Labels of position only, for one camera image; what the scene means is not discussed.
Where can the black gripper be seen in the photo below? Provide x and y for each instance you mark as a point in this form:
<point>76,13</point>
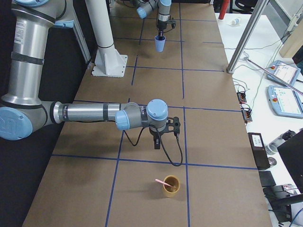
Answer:
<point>161,26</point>
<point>155,133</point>

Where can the blue plastic cup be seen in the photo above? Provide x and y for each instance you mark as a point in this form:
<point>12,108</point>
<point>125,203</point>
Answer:
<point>159,43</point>

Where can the reacher grabber tool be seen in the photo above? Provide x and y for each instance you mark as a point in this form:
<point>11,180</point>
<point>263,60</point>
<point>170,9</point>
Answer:
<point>246,58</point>

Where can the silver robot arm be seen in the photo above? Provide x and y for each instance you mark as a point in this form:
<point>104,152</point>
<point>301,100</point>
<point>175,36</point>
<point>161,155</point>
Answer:
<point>146,7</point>
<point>21,110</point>

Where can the tan bamboo cup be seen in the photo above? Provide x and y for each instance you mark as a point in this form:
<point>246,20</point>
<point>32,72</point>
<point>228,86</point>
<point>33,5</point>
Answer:
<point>168,191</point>

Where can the pink chopstick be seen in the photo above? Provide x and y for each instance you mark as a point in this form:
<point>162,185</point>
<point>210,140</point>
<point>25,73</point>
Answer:
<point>164,183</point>

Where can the white mounting column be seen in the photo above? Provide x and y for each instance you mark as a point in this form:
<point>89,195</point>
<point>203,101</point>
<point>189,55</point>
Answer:
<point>108,62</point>

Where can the red cylinder bottle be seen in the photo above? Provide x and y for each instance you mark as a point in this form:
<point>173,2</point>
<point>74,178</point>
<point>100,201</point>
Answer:
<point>224,6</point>

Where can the white blue tube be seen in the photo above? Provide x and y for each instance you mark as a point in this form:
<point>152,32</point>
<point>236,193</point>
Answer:
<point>236,21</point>

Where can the small orange relay board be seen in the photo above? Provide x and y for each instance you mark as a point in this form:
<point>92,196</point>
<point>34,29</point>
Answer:
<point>241,97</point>

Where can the black rectangular box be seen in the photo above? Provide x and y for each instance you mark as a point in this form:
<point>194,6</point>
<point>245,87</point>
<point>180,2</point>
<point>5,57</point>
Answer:
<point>258,150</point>

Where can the near teach pendant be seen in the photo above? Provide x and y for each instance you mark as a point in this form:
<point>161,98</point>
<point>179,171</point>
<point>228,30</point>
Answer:
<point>285,102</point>

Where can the teach pendant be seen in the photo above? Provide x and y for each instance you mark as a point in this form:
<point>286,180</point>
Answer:
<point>285,102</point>
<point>288,72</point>

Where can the far teach pendant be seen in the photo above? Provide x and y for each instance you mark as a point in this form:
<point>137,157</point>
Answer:
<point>288,72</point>

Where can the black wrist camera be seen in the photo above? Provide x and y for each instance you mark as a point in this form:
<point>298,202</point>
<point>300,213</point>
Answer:
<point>173,125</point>
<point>172,22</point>

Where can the aluminium frame post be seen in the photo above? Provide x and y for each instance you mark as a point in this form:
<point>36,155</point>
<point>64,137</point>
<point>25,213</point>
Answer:
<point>253,20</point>

